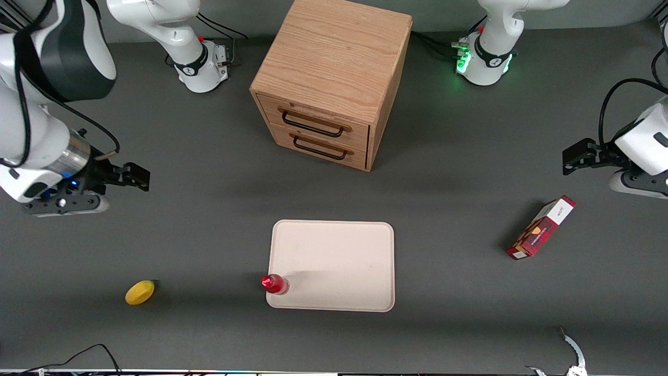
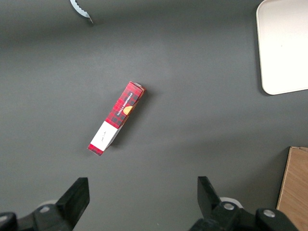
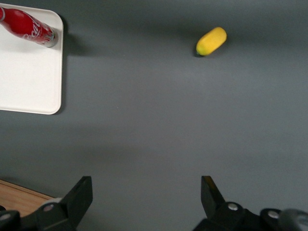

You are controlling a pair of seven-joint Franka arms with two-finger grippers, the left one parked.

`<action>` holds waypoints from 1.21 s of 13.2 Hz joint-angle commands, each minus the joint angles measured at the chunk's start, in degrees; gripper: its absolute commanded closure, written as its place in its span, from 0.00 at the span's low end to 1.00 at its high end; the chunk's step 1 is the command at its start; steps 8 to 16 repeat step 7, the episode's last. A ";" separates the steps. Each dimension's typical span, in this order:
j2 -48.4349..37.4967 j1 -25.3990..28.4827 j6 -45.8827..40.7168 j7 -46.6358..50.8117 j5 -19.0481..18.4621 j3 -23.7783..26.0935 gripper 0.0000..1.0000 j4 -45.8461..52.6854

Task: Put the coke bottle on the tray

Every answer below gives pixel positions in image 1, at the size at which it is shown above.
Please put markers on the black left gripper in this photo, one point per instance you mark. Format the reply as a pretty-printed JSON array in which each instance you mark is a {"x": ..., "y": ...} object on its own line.
[{"x": 604, "y": 155}]

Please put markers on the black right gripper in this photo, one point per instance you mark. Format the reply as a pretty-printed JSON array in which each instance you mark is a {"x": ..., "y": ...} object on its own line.
[{"x": 100, "y": 173}]

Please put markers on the coke bottle with red cap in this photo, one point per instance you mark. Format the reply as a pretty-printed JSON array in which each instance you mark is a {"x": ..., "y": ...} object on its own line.
[{"x": 274, "y": 283}]

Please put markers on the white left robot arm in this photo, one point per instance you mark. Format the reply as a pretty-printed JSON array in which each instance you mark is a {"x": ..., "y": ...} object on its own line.
[{"x": 490, "y": 52}]

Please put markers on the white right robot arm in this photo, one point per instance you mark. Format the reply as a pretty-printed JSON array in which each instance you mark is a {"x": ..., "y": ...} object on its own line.
[{"x": 31, "y": 130}]

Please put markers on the beige plastic tray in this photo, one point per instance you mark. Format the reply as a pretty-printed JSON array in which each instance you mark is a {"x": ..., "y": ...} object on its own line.
[{"x": 339, "y": 261}]

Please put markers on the red plaid shortbread box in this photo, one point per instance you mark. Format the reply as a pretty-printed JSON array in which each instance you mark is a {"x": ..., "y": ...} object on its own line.
[{"x": 543, "y": 227}]

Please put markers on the yellow lemon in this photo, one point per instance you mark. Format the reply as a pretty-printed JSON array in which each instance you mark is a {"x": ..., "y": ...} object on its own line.
[{"x": 140, "y": 292}]

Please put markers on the wooden drawer front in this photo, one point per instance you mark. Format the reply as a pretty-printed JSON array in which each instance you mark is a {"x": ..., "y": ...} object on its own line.
[
  {"x": 323, "y": 149},
  {"x": 318, "y": 122}
]

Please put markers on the white serrated plastic strip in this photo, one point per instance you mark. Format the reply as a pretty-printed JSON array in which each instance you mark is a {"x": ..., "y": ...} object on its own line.
[{"x": 575, "y": 347}]

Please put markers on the wooden two-drawer cabinet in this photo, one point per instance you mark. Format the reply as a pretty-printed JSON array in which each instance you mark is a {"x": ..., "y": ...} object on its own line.
[{"x": 334, "y": 57}]

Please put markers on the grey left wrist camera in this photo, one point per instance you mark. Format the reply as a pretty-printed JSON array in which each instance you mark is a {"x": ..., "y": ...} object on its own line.
[{"x": 639, "y": 184}]

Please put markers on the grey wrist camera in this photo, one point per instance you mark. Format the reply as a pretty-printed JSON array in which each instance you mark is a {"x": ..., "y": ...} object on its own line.
[
  {"x": 62, "y": 204},
  {"x": 639, "y": 184}
]

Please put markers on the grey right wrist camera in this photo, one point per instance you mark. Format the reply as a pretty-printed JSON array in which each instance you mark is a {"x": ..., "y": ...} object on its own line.
[{"x": 62, "y": 204}]

